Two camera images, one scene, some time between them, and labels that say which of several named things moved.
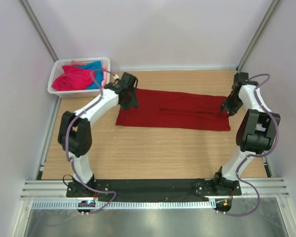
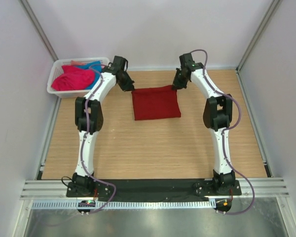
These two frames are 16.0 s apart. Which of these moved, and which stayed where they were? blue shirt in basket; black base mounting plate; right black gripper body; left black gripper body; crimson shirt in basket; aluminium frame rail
Moved: left black gripper body; right black gripper body
Stayed: blue shirt in basket; aluminium frame rail; crimson shirt in basket; black base mounting plate
